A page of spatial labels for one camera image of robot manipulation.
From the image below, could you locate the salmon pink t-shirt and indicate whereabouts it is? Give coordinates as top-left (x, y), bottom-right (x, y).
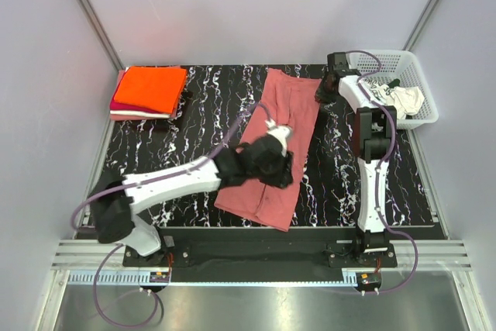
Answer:
top-left (215, 68), bottom-right (319, 231)

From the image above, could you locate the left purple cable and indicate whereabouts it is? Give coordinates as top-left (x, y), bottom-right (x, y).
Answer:
top-left (69, 101), bottom-right (274, 328)

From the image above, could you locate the orange folded t-shirt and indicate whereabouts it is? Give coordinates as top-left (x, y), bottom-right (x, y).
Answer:
top-left (113, 66), bottom-right (188, 114)

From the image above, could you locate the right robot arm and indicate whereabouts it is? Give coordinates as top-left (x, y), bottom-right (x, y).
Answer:
top-left (315, 52), bottom-right (397, 267)

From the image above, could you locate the white printed t-shirt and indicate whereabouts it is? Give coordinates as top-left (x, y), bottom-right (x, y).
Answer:
top-left (365, 78), bottom-right (425, 119)

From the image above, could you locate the white plastic basket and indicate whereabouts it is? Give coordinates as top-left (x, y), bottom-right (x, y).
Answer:
top-left (347, 50), bottom-right (439, 129)

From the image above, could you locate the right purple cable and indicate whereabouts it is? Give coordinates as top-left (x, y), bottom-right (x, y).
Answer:
top-left (344, 50), bottom-right (419, 295)

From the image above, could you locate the crimson folded t-shirt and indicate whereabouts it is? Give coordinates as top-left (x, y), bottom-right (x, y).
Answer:
top-left (109, 70), bottom-right (157, 113)

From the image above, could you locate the light pink folded t-shirt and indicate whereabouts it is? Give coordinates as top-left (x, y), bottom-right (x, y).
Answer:
top-left (109, 69), bottom-right (171, 121)

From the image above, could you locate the aluminium frame rail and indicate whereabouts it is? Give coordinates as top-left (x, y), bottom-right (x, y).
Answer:
top-left (51, 240), bottom-right (471, 271)

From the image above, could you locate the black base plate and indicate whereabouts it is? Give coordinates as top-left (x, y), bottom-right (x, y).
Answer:
top-left (123, 227), bottom-right (398, 285)

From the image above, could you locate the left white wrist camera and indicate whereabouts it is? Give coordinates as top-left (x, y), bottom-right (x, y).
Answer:
top-left (265, 119), bottom-right (293, 156)

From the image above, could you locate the purple cable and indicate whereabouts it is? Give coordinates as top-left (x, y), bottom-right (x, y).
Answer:
top-left (69, 101), bottom-right (274, 328)
top-left (344, 50), bottom-right (419, 295)

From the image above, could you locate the white slotted cable duct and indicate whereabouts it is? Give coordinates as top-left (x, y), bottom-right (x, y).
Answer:
top-left (68, 269), bottom-right (357, 288)

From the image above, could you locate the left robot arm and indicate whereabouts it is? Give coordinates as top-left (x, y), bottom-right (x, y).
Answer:
top-left (90, 126), bottom-right (293, 266)

